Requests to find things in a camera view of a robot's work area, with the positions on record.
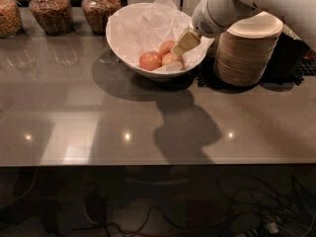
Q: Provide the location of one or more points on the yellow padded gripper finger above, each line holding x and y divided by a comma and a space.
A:
188, 40

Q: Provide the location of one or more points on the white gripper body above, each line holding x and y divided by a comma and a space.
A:
202, 21

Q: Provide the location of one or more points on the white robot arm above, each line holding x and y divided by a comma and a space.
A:
298, 15

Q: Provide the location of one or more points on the back red apple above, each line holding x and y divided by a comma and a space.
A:
166, 47

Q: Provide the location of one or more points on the red apple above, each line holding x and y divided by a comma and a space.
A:
150, 60
166, 47

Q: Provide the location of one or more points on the right yellow-red apple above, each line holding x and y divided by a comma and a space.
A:
170, 58

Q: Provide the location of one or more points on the left red apple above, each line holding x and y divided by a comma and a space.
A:
150, 60

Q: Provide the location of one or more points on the white bowl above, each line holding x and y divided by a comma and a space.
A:
127, 55

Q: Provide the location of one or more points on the back stack of paper bowls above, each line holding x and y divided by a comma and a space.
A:
212, 50

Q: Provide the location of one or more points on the stack of paper bowls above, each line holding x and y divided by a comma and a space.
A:
212, 50
246, 48

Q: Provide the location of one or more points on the black rubber mat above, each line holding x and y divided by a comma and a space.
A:
207, 78

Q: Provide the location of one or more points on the front stack of paper bowls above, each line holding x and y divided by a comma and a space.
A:
246, 48

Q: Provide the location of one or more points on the white paper liner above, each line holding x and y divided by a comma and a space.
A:
148, 27

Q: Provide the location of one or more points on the black cutlery holder box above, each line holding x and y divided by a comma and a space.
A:
285, 59

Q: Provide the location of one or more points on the right glass jar of cereal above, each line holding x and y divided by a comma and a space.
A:
97, 13

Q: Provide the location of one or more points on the glass jar of cereal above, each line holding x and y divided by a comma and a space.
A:
10, 18
53, 16
97, 13

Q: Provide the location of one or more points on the middle glass jar of cereal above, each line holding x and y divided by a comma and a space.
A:
53, 16

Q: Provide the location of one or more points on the left glass jar of cereal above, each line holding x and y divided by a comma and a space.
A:
10, 18

